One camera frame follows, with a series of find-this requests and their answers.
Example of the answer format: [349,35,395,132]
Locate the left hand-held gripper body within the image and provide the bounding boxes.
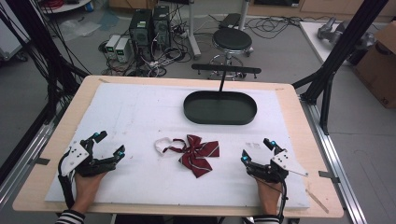
[60,138,119,179]

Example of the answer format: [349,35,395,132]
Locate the white foam board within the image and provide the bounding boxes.
[44,82,311,209]

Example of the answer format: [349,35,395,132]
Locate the white floor board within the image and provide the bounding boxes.
[299,21,356,66]

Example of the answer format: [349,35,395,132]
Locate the grey machine part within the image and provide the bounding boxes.
[317,17,376,50]

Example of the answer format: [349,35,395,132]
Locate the black tape strip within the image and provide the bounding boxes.
[29,157,50,166]
[318,170,341,185]

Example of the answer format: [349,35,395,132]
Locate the cardboard box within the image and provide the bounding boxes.
[353,21,396,109]

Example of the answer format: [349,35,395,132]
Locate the white power supply unit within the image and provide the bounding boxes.
[105,34,121,60]
[115,36,132,63]

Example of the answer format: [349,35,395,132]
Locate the dark red striped bow tie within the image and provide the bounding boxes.
[154,133,220,179]

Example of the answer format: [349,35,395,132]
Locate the dark flat device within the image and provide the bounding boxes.
[219,12,242,30]

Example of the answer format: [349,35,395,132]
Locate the black round stool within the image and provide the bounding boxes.
[211,27,255,80]

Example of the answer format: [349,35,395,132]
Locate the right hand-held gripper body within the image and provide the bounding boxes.
[246,149,310,185]

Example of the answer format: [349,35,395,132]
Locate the black computer tower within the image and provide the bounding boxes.
[128,8,154,61]
[152,4,172,50]

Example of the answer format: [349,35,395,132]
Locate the black metal frame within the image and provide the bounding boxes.
[0,0,92,125]
[292,0,390,135]

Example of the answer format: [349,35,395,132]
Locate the thin wooden stick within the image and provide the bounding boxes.
[305,189,330,215]

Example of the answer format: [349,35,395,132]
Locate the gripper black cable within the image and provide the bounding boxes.
[277,179,290,224]
[57,148,77,210]

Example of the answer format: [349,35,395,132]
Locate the tangle of floor cables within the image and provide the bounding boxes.
[99,27,194,78]

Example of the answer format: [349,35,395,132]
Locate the person's left hand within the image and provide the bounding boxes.
[72,171,108,216]

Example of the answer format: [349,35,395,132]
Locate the black floor cables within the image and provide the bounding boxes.
[246,15,331,40]

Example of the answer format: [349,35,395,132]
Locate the white desk leg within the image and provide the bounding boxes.
[237,0,251,32]
[186,0,202,60]

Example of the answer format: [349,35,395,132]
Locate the wooden table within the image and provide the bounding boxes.
[12,75,345,218]

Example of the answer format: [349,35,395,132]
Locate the grey equipment case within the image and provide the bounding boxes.
[0,0,31,62]

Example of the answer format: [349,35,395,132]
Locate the aluminium rail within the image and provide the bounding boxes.
[0,122,55,206]
[300,96,368,224]

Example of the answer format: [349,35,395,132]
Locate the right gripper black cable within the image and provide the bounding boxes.
[277,179,290,224]

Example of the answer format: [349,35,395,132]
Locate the person's right hand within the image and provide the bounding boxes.
[255,177,283,217]

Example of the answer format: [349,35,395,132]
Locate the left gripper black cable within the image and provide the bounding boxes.
[57,148,77,210]

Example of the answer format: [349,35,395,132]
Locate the black oval tray hanger stand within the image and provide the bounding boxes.
[182,63,262,126]

